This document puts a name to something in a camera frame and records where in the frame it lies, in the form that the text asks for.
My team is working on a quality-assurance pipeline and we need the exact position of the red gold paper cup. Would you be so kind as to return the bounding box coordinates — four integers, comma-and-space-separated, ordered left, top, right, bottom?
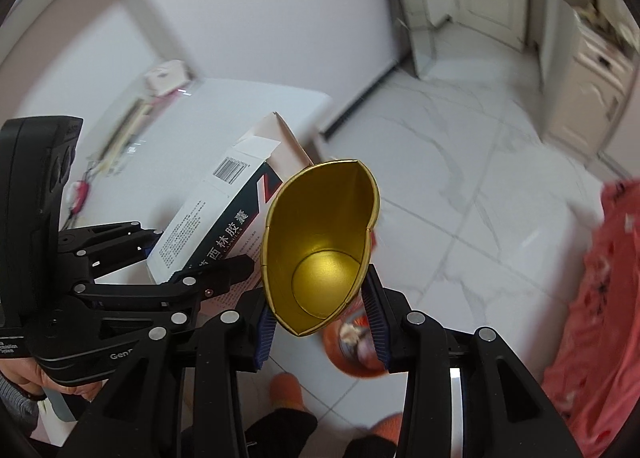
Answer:
260, 159, 380, 337

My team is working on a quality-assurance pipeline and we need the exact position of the white medicine box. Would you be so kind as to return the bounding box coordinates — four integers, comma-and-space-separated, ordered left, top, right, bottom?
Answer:
146, 113, 312, 312

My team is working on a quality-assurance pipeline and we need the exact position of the standing mirror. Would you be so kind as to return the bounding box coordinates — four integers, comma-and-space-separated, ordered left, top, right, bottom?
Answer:
400, 0, 437, 80

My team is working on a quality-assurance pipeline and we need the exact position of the orange slipper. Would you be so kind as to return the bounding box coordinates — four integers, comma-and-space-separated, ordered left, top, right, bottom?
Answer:
269, 372, 306, 412
369, 412, 402, 446

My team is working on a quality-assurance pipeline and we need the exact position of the white tissue pack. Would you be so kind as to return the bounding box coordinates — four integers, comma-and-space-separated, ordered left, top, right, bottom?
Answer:
144, 60, 191, 96

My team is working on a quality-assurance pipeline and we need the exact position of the person left hand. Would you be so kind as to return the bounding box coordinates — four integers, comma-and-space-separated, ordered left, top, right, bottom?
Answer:
0, 357, 103, 402

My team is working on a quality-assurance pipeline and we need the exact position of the orange trash bin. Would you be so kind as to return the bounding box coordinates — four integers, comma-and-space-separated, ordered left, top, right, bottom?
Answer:
322, 299, 386, 379

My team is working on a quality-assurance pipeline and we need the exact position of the white cabinet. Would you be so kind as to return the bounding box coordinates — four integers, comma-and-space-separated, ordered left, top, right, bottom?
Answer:
541, 15, 634, 159

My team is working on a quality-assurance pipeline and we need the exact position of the pink bedding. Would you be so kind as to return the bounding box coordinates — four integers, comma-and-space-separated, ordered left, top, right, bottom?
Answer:
542, 179, 639, 457

